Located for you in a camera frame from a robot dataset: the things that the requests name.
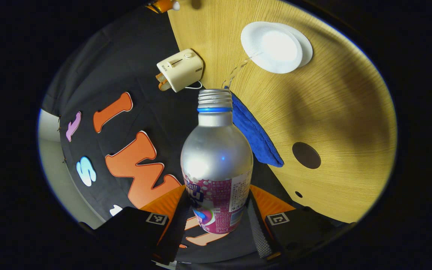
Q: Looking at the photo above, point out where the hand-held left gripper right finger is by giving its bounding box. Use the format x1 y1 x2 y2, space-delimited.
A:
247 184 352 263

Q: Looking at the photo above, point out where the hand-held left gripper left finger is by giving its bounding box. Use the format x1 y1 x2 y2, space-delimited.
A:
85 184 193 265

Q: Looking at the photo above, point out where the silver water bottle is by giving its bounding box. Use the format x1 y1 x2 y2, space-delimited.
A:
180 88 254 235

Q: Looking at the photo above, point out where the dark round coaster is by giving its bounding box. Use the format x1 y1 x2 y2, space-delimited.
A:
292 142 321 169

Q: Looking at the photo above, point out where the white teacup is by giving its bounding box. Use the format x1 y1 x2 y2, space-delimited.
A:
241 21 303 74

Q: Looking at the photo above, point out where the white toaster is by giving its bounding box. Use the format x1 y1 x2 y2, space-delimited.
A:
156 49 204 93

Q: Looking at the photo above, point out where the blue towel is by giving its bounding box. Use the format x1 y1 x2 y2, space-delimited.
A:
224 87 285 168

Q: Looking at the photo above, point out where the white saucer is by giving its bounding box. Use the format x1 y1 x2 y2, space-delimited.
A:
272 22 313 68

